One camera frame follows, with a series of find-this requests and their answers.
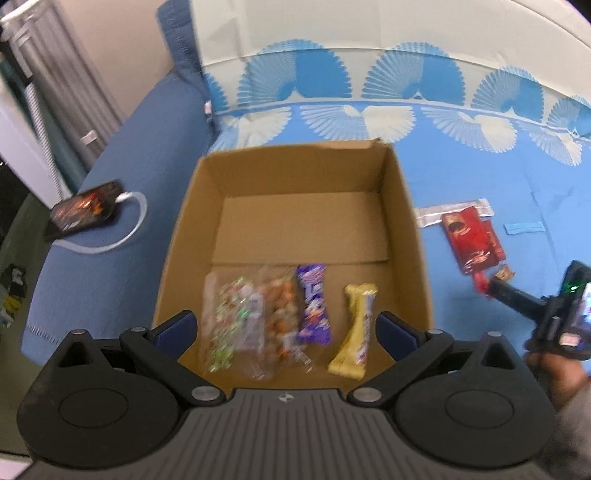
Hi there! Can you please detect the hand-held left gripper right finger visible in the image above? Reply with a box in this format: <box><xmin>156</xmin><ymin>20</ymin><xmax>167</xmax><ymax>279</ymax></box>
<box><xmin>346</xmin><ymin>311</ymin><xmax>528</xmax><ymax>408</ymax></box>

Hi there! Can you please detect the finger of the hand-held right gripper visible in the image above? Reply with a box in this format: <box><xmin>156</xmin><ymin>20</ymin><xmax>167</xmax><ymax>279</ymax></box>
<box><xmin>489</xmin><ymin>277</ymin><xmax>551</xmax><ymax>320</ymax></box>

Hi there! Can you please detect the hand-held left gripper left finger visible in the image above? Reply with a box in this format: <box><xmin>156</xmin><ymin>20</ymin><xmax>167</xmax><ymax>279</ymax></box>
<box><xmin>55</xmin><ymin>310</ymin><xmax>227</xmax><ymax>408</ymax></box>

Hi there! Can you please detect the yellow snack bar packet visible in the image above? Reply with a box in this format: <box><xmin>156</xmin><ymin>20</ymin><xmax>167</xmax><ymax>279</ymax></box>
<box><xmin>327</xmin><ymin>284</ymin><xmax>378</xmax><ymax>380</ymax></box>

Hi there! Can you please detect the clear candy packet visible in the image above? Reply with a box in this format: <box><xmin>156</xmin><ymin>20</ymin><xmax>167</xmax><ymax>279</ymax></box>
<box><xmin>203</xmin><ymin>272</ymin><xmax>265</xmax><ymax>377</ymax></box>

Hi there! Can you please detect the red snack packet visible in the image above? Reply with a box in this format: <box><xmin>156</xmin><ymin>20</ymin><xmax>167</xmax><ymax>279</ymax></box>
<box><xmin>441</xmin><ymin>208</ymin><xmax>507</xmax><ymax>277</ymax></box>

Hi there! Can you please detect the purple snack packet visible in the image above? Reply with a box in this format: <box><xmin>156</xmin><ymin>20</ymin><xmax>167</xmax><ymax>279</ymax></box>
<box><xmin>295</xmin><ymin>264</ymin><xmax>334</xmax><ymax>346</ymax></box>

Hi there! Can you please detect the orange quail egg packet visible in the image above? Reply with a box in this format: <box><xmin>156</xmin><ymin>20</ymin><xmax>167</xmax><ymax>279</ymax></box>
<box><xmin>257</xmin><ymin>268</ymin><xmax>315</xmax><ymax>380</ymax></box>

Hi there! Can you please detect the silver snack packet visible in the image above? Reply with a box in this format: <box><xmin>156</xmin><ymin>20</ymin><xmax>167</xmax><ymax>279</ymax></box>
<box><xmin>414</xmin><ymin>198</ymin><xmax>494</xmax><ymax>230</ymax></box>

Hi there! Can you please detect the cardboard box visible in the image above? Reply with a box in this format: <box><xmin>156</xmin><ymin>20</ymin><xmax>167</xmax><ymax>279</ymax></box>
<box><xmin>152</xmin><ymin>137</ymin><xmax>435</xmax><ymax>402</ymax></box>

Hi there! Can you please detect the person's right forearm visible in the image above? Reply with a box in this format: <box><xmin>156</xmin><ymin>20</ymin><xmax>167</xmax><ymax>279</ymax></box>
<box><xmin>531</xmin><ymin>369</ymin><xmax>591</xmax><ymax>480</ymax></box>

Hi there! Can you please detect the person's right hand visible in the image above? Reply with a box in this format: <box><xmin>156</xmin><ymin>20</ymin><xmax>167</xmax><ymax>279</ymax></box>
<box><xmin>526</xmin><ymin>353</ymin><xmax>591</xmax><ymax>409</ymax></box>

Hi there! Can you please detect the blue fan-print blanket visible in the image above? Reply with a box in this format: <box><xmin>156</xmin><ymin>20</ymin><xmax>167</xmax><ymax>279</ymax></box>
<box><xmin>201</xmin><ymin>39</ymin><xmax>591</xmax><ymax>370</ymax></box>

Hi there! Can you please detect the black smartphone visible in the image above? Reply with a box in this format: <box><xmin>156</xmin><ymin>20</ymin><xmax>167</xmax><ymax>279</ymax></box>
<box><xmin>44</xmin><ymin>181</ymin><xmax>125</xmax><ymax>241</ymax></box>

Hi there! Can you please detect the dark floor clutter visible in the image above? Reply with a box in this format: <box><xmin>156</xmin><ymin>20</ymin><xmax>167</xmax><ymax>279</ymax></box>
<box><xmin>0</xmin><ymin>264</ymin><xmax>29</xmax><ymax>326</ymax></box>

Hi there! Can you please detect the dark blue sofa cover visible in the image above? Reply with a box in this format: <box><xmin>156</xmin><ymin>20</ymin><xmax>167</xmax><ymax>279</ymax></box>
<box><xmin>21</xmin><ymin>0</ymin><xmax>220</xmax><ymax>367</ymax></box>

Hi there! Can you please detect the white cabinet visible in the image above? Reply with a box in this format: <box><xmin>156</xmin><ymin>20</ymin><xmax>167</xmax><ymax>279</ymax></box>
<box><xmin>0</xmin><ymin>83</ymin><xmax>61</xmax><ymax>208</ymax></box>

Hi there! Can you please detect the white rack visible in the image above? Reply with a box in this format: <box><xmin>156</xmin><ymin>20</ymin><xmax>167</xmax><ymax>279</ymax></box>
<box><xmin>0</xmin><ymin>0</ymin><xmax>49</xmax><ymax>47</ymax></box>

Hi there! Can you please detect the white charging cable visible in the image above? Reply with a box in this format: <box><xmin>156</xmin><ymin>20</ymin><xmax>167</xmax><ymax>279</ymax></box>
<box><xmin>55</xmin><ymin>191</ymin><xmax>147</xmax><ymax>254</ymax></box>

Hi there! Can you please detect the white corrugated hose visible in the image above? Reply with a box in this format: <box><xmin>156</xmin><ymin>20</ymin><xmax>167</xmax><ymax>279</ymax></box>
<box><xmin>25</xmin><ymin>83</ymin><xmax>62</xmax><ymax>195</ymax></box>

